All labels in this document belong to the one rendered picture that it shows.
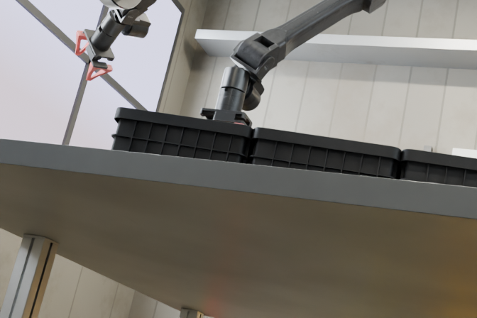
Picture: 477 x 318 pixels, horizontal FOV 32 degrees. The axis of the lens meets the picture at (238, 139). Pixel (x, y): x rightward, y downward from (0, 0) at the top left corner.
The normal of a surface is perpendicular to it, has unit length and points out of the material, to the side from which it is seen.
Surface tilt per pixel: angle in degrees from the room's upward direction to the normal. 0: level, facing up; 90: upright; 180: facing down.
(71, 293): 90
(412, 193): 90
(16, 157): 90
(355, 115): 90
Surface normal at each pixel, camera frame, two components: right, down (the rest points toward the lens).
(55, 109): 0.92, 0.08
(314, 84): -0.33, -0.36
